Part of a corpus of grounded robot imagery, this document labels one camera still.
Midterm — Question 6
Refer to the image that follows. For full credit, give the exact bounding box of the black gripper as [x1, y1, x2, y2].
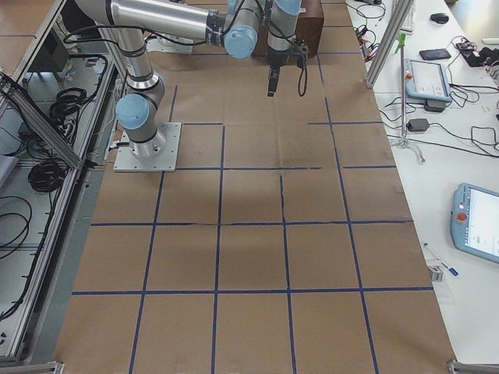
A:
[266, 37, 292, 97]

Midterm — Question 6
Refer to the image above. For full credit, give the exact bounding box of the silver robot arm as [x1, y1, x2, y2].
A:
[77, 1, 306, 160]

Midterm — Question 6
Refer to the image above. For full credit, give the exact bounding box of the dark wooden drawer cabinet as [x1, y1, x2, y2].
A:
[252, 0, 324, 57]

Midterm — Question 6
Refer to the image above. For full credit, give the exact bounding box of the metal rod stand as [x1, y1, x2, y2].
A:
[395, 34, 426, 164]

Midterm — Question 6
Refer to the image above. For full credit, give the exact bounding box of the black power adapter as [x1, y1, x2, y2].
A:
[406, 118, 430, 132]

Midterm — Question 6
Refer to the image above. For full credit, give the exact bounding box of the far teach pendant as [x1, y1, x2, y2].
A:
[404, 58, 451, 103]

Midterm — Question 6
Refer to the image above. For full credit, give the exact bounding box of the teach pendant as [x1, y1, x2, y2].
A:
[451, 183, 498, 263]
[404, 58, 451, 103]

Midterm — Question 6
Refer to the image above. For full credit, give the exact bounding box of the black phone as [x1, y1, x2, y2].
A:
[419, 48, 451, 61]

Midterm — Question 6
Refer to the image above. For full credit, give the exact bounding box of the black computer mouse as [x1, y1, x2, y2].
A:
[430, 12, 449, 24]

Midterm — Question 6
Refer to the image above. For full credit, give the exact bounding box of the near teach pendant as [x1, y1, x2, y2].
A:
[451, 183, 498, 263]

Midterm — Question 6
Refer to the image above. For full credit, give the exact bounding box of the blue pen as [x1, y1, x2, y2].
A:
[423, 242, 459, 277]

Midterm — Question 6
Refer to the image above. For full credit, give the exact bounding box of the black braided cable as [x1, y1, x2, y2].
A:
[268, 23, 311, 97]

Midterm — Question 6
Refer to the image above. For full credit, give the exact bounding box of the aluminium frame post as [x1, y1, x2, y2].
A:
[364, 0, 416, 89]

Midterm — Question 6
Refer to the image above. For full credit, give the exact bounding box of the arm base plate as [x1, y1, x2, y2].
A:
[113, 122, 182, 172]

